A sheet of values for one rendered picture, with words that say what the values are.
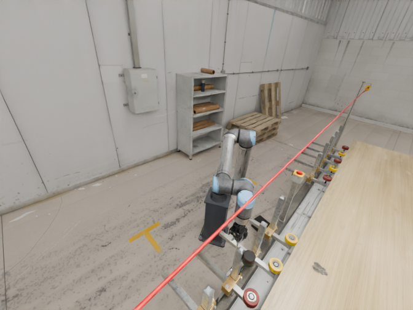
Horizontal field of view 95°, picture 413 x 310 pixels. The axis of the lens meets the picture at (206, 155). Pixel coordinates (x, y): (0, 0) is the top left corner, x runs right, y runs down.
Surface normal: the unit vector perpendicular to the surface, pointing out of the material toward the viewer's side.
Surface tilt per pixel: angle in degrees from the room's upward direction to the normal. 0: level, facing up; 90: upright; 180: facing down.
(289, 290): 0
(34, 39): 90
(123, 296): 0
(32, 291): 0
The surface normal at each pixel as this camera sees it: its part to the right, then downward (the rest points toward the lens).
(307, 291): 0.06, -0.87
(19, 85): 0.69, 0.40
